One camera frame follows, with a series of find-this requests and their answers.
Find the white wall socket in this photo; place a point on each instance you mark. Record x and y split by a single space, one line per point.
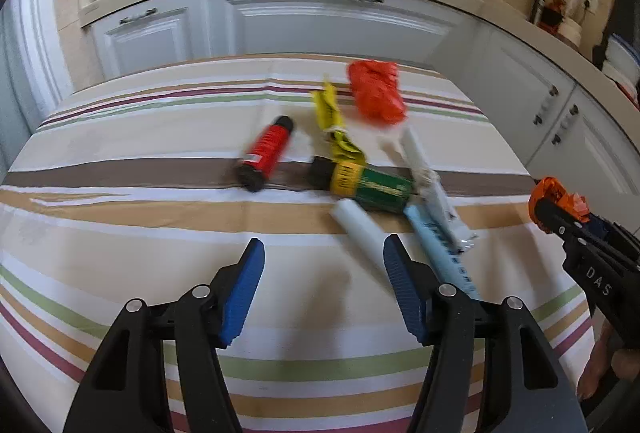
590 3

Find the green bottle yellow label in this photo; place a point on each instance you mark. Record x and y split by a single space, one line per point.
380 188

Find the white stacked containers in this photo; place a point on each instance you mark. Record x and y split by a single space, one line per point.
622 58

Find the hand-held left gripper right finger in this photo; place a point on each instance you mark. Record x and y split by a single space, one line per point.
400 293

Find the white plastic packet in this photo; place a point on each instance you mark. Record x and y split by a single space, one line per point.
573 3

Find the white jar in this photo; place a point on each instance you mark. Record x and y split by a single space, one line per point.
570 33

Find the orange plastic bag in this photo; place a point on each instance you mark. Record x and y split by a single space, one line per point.
375 93
550 188

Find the red bottle black cap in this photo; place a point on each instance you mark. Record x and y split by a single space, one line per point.
265 148

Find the white tube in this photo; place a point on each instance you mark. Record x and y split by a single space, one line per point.
357 225

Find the light blue tube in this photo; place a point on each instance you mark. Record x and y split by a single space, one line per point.
435 243

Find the person's right hand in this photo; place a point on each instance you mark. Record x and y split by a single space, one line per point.
597 363

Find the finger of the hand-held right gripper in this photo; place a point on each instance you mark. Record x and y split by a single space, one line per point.
597 228
550 215

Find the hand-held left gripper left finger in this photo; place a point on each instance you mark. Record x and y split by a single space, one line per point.
245 293

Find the small white cabinet door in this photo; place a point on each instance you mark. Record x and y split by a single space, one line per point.
150 43

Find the white knotted wrapper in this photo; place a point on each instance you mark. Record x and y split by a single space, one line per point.
440 203

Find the yellow wrapper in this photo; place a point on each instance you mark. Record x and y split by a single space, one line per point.
330 110

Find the striped tablecloth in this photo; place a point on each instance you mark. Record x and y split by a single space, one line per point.
150 223

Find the black container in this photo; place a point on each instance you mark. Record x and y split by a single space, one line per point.
552 19

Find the wide white cabinet drawer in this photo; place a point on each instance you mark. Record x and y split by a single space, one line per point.
325 30

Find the dark oil bottle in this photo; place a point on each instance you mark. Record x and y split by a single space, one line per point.
537 3

